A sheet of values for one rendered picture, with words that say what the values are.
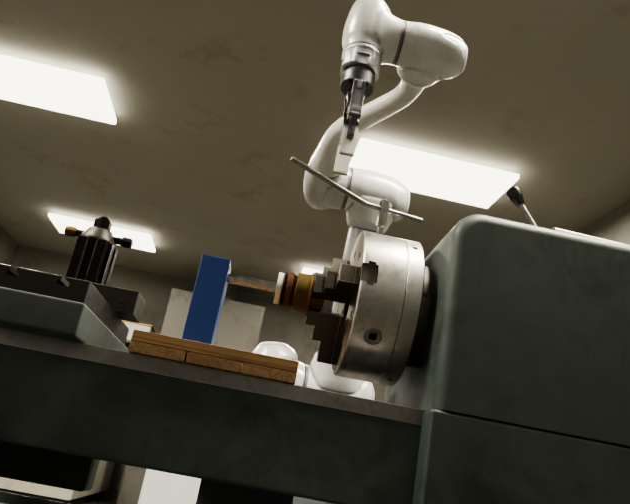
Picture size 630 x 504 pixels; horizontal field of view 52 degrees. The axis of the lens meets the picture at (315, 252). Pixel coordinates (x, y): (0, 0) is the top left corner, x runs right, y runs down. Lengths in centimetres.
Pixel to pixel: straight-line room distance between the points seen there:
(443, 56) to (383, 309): 61
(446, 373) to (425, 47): 74
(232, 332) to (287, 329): 124
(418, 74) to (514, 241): 49
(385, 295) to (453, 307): 13
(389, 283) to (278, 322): 838
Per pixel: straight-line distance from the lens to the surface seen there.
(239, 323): 866
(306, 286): 136
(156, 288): 974
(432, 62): 155
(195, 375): 119
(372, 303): 125
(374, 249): 130
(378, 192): 192
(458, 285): 124
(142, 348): 120
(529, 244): 131
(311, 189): 193
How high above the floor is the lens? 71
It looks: 19 degrees up
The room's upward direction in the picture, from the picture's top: 11 degrees clockwise
